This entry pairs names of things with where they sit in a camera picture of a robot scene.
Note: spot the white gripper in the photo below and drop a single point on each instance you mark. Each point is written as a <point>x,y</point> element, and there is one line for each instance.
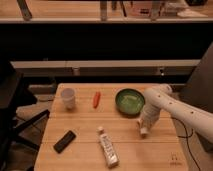
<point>146,121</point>

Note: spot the white sponge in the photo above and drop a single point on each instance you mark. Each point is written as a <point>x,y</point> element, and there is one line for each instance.
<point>144,131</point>

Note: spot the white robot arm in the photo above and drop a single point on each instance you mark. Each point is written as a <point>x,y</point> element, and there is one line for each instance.
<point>159,98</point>

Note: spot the green bowl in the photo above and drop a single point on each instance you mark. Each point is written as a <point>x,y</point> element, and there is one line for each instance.
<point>129,101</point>

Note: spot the orange carrot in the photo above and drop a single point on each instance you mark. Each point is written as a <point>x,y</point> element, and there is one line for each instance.
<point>96,99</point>

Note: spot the dark chair at right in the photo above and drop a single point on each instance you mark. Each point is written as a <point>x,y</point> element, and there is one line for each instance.
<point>198,90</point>

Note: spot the white tube with cap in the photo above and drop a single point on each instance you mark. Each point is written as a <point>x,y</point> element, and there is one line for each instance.
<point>108,149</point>

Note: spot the white plastic cup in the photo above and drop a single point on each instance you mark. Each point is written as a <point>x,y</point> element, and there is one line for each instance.
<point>68,98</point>

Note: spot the black rectangular remote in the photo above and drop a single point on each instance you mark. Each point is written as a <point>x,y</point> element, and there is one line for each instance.
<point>61,144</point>

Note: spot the black chair at left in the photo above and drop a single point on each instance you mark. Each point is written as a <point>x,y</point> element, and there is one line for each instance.
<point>14,93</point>

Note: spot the grey metal rail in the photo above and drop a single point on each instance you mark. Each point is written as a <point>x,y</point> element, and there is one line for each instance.
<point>96,68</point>

